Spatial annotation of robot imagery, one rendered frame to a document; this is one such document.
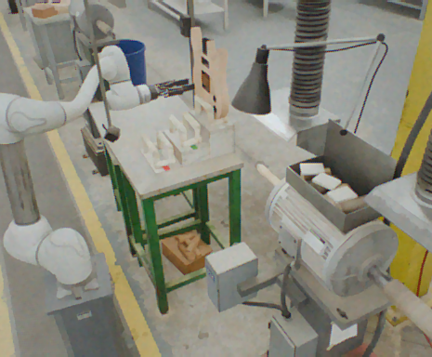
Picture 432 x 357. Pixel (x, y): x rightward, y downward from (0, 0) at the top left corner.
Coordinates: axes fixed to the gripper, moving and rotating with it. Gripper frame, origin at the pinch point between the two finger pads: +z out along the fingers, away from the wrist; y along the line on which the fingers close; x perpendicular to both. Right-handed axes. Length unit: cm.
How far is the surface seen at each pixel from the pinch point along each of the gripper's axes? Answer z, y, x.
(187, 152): -8.2, 14.3, -29.6
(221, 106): 10.5, 18.1, -6.9
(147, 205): -36, 26, -46
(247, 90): -13, 85, 32
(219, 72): 11.6, 15.0, 9.0
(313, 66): 6, 93, 39
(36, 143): -73, -226, -130
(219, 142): 10.5, 14.4, -29.5
